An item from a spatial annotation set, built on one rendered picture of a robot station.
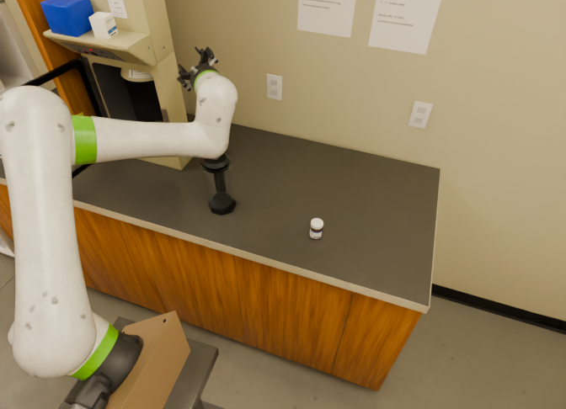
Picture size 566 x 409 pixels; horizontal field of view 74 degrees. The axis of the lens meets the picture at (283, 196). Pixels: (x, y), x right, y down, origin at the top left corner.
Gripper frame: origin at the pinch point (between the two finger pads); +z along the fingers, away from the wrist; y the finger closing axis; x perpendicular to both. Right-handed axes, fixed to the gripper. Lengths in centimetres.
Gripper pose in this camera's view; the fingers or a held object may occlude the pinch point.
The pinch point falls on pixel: (191, 61)
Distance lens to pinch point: 139.9
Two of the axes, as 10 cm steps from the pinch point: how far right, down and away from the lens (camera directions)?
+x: 5.7, 4.9, 6.6
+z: -3.9, -5.5, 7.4
